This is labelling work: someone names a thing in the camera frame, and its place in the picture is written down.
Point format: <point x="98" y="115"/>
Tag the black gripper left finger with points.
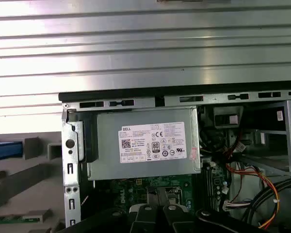
<point x="145" y="218"/>

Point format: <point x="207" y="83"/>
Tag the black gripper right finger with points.
<point x="177" y="221"/>

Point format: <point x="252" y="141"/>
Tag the hard disk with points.
<point x="4" y="148"/>

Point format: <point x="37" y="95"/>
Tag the CPU socket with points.
<point x="175" y="190"/>

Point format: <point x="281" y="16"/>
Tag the green motherboard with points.
<point x="126" y="191"/>

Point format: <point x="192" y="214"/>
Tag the black RAM slot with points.
<point x="205" y="189"/>
<point x="213" y="189"/>

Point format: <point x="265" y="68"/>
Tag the black open PC case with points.
<point x="71" y="170"/>

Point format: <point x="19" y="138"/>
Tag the grey power supply unit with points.
<point x="140" y="121"/>

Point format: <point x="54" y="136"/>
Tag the grey parts rack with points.
<point x="38" y="174"/>

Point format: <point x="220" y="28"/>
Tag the metal optical drive cage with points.
<point x="269" y="145"/>

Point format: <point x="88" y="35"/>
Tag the green RAM stick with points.
<point x="4" y="219"/>

